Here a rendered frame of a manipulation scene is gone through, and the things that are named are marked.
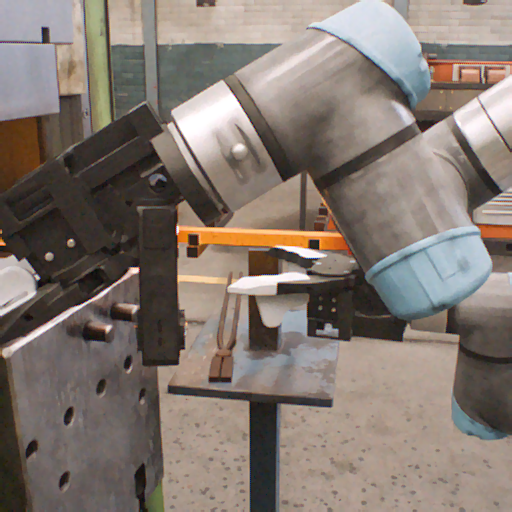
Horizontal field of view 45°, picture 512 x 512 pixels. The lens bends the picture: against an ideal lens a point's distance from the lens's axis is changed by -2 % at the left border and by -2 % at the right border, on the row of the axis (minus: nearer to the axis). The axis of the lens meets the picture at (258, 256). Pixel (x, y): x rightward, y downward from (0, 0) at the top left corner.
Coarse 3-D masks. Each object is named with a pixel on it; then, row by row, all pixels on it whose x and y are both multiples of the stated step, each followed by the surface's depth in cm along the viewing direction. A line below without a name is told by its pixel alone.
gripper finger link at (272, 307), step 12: (264, 276) 71; (276, 276) 71; (288, 276) 71; (300, 276) 71; (228, 288) 71; (240, 288) 70; (252, 288) 70; (264, 288) 70; (264, 300) 71; (276, 300) 71; (288, 300) 72; (300, 300) 72; (264, 312) 71; (276, 312) 72; (276, 324) 72
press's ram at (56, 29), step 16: (0, 0) 74; (16, 0) 77; (32, 0) 80; (48, 0) 83; (64, 0) 86; (0, 16) 75; (16, 16) 77; (32, 16) 80; (48, 16) 83; (64, 16) 87; (0, 32) 75; (16, 32) 78; (32, 32) 81; (48, 32) 84; (64, 32) 87
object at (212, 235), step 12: (180, 228) 112; (192, 228) 112; (204, 228) 112; (216, 228) 112; (228, 228) 112; (240, 228) 112; (180, 240) 111; (204, 240) 110; (216, 240) 110; (228, 240) 110; (240, 240) 109; (252, 240) 109; (264, 240) 109; (276, 240) 108; (288, 240) 108; (300, 240) 108; (324, 240) 107; (336, 240) 107; (348, 252) 106
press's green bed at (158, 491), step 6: (156, 486) 118; (162, 486) 121; (156, 492) 118; (162, 492) 121; (150, 498) 116; (156, 498) 119; (162, 498) 121; (144, 504) 114; (150, 504) 116; (156, 504) 119; (162, 504) 122; (138, 510) 113; (144, 510) 116; (150, 510) 116; (156, 510) 119; (162, 510) 122
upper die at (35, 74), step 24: (0, 48) 75; (24, 48) 79; (48, 48) 84; (0, 72) 76; (24, 72) 80; (48, 72) 85; (0, 96) 76; (24, 96) 81; (48, 96) 85; (0, 120) 77
